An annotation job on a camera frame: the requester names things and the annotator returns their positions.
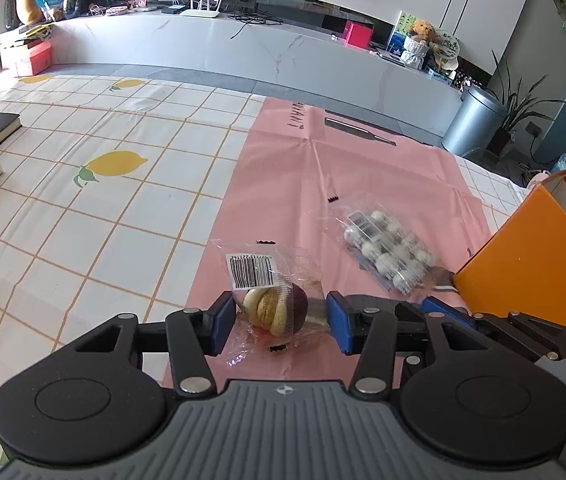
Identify blue picture card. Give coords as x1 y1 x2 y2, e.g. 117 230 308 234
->
36 0 65 22

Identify pastry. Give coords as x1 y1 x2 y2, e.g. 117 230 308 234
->
210 240 331 366

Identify magenta box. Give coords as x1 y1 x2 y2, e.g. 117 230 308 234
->
343 20 375 49

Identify potted plant with long leaves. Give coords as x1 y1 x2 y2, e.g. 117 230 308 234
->
483 50 564 158

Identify white marble cabinet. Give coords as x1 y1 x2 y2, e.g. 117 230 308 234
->
0 7 464 138

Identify pink mat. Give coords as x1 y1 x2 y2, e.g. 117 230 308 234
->
163 97 494 391

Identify teddy bear in white pot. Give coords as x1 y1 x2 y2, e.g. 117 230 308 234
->
403 20 438 69

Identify orange cardboard box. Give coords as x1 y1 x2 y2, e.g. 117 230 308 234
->
453 170 566 341

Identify white router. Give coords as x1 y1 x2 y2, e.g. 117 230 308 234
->
179 0 226 19

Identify small landscape painting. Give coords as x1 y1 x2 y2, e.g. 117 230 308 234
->
388 10 416 54

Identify black cables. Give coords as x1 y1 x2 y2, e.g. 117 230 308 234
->
230 11 285 39

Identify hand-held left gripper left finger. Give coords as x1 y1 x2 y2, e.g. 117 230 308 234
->
58 291 238 395

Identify clear pack of white balls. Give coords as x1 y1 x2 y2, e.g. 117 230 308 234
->
320 190 451 296

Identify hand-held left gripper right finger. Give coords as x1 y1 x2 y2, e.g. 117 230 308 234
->
326 290 534 395

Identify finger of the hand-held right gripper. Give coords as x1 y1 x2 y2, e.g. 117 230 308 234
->
419 296 566 372

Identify silver trash can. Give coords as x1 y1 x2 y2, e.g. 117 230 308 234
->
442 85 506 157

